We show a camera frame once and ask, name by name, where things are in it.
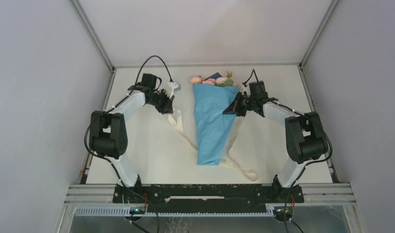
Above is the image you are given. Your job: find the white cable duct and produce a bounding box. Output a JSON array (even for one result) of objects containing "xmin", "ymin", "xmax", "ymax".
[{"xmin": 75, "ymin": 206, "xmax": 275, "ymax": 217}]

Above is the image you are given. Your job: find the right black cable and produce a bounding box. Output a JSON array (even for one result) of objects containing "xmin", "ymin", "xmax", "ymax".
[{"xmin": 242, "ymin": 68, "xmax": 333, "ymax": 233}]

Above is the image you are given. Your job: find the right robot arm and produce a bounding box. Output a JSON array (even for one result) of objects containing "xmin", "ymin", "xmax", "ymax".
[{"xmin": 223, "ymin": 81, "xmax": 333, "ymax": 202}]

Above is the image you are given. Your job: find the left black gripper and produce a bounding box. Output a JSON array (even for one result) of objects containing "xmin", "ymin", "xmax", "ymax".
[{"xmin": 148, "ymin": 89, "xmax": 175, "ymax": 115}]

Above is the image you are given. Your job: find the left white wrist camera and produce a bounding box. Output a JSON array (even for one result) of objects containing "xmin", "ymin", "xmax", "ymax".
[{"xmin": 165, "ymin": 82, "xmax": 181, "ymax": 98}]

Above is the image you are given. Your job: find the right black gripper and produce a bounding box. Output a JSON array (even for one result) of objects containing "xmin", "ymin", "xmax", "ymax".
[{"xmin": 223, "ymin": 91, "xmax": 256, "ymax": 117}]

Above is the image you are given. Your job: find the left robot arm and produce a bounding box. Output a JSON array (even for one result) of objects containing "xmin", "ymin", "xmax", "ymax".
[{"xmin": 84, "ymin": 73, "xmax": 180, "ymax": 202}]

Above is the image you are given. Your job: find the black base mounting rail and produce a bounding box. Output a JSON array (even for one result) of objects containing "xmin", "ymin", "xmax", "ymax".
[{"xmin": 112, "ymin": 184, "xmax": 304, "ymax": 213}]

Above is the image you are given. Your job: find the pale pink fake flower stem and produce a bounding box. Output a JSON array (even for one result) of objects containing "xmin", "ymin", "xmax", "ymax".
[{"xmin": 215, "ymin": 71, "xmax": 234, "ymax": 87}]

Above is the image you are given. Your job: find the black cable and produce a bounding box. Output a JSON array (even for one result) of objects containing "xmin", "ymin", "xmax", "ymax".
[
  {"xmin": 83, "ymin": 55, "xmax": 175, "ymax": 233},
  {"xmin": 242, "ymin": 68, "xmax": 333, "ymax": 233}
]

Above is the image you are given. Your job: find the cream ribbon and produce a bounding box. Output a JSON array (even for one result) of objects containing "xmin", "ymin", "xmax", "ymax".
[{"xmin": 168, "ymin": 110, "xmax": 259, "ymax": 182}]

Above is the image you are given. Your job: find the blue wrapping paper sheet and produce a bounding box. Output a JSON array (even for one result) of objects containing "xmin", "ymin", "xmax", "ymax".
[{"xmin": 192, "ymin": 84, "xmax": 239, "ymax": 166}]

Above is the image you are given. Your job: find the left black cable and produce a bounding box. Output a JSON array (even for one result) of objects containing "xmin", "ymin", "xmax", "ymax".
[{"xmin": 83, "ymin": 55, "xmax": 175, "ymax": 233}]

